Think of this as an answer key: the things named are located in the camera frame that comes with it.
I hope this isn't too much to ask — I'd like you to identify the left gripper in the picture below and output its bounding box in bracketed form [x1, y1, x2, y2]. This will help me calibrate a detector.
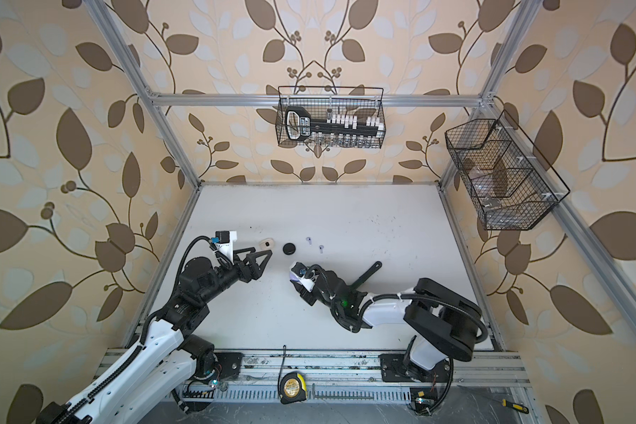
[197, 244, 270, 307]

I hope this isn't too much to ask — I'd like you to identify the white earbud charging case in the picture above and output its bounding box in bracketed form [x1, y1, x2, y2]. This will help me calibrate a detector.
[260, 238, 275, 250]

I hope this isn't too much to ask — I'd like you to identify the black round earbud case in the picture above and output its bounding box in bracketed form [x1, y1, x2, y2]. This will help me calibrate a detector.
[282, 243, 296, 255]

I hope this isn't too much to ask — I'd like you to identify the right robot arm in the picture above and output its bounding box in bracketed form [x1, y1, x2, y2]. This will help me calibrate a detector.
[290, 261, 489, 383]

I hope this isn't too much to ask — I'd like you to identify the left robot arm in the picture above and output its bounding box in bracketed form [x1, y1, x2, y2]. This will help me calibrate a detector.
[36, 237, 272, 423]

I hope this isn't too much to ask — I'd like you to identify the green pipe wrench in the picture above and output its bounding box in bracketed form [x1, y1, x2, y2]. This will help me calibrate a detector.
[349, 261, 383, 291]

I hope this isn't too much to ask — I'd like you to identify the yellow black tape measure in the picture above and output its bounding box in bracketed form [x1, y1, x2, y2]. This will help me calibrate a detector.
[278, 372, 307, 405]

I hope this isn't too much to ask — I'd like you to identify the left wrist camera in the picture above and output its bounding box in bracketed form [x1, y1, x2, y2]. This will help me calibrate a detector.
[210, 231, 238, 261]

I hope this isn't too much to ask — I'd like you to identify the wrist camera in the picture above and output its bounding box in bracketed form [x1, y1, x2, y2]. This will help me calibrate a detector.
[210, 231, 238, 261]
[290, 261, 317, 293]

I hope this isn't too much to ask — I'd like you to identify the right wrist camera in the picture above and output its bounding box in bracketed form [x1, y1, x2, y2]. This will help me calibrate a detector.
[290, 261, 317, 293]

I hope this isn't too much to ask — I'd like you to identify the black wire basket back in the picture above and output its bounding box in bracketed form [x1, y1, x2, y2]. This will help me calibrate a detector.
[275, 84, 387, 149]

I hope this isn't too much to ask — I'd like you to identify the black wire basket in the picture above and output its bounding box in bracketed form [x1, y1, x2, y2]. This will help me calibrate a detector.
[444, 111, 571, 231]
[275, 84, 387, 149]

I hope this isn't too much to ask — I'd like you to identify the black wire basket right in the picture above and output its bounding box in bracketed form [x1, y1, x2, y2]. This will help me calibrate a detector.
[444, 111, 571, 231]

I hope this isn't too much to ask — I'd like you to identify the yellow handled screwdriver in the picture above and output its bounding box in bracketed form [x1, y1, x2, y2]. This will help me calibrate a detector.
[502, 399, 530, 414]

